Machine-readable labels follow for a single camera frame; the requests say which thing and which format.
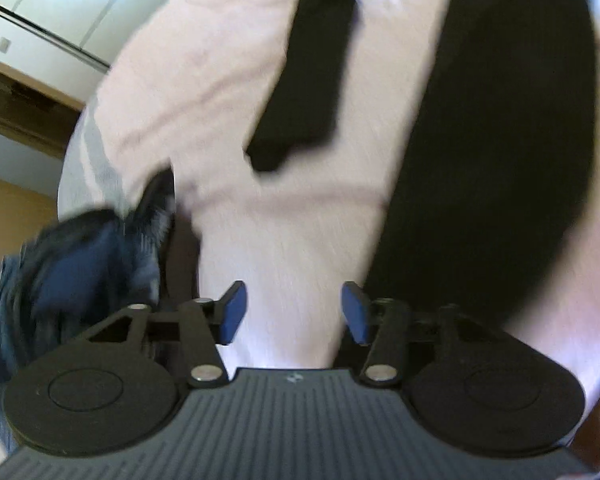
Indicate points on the grey white-striped cloth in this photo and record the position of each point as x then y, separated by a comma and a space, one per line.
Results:
97, 160

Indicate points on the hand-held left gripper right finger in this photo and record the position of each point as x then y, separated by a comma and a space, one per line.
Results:
356, 312

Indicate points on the light wooden door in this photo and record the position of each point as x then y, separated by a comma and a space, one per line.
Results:
10, 220

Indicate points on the white wardrobe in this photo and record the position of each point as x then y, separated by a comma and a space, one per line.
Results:
80, 0

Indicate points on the dark wooden door frame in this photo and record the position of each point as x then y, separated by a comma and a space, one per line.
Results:
25, 105

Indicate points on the white wall switch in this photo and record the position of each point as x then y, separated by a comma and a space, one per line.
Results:
3, 44

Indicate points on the dark blue clothes pile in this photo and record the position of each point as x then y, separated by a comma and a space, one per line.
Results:
80, 270

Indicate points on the black long-sleeved top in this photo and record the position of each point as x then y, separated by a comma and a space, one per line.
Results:
480, 160

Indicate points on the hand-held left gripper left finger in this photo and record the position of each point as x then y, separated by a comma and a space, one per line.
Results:
232, 312

